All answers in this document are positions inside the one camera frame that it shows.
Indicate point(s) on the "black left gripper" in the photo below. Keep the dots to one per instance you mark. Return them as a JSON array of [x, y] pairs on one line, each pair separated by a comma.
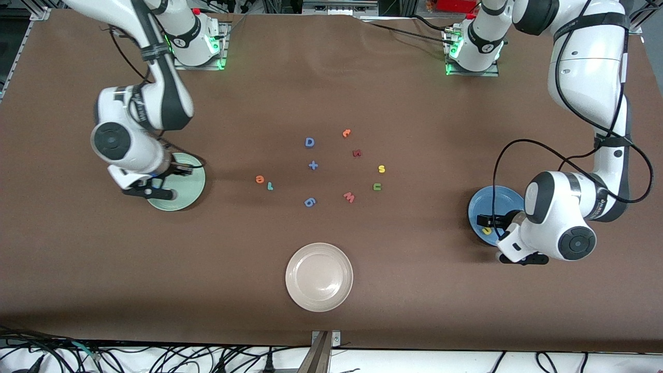
[[506, 219]]

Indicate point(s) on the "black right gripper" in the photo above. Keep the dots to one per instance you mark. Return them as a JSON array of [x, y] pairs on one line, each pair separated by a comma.
[[178, 169]]

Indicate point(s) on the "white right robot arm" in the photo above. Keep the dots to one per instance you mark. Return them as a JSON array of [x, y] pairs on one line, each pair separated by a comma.
[[140, 150]]

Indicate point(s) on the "blue plate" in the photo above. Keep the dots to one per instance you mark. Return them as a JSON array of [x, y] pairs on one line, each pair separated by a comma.
[[484, 202]]

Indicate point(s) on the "green plate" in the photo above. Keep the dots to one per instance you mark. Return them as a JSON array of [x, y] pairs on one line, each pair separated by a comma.
[[189, 194]]

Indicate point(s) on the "blue number six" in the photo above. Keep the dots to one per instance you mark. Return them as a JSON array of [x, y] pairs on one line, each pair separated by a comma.
[[310, 202]]

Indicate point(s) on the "pink letter w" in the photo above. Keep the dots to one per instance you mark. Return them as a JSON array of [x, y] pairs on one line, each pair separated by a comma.
[[349, 197]]

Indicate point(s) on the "brown table cover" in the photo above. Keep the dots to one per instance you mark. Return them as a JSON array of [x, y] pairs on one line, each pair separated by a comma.
[[331, 93]]

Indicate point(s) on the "beige plate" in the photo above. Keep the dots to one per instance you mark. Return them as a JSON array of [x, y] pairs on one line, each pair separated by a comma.
[[319, 277]]

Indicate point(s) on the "black power plug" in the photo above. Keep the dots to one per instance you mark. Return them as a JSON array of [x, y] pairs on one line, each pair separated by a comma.
[[269, 365]]

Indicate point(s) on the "red box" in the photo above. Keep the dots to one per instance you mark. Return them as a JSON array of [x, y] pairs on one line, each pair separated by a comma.
[[456, 5]]

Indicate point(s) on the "grey equipment box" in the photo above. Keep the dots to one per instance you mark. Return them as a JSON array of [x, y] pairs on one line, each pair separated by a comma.
[[339, 6]]

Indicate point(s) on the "aluminium corner profile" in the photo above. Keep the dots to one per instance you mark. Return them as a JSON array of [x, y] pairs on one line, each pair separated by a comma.
[[636, 28]]

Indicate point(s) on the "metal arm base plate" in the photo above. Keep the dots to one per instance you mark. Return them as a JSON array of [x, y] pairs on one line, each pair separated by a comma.
[[224, 52], [492, 72]]

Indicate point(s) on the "aluminium edge rail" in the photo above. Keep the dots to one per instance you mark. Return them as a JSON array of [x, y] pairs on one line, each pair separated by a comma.
[[40, 14]]

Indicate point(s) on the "aluminium mount post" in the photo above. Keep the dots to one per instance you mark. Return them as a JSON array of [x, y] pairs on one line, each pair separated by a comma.
[[318, 357]]

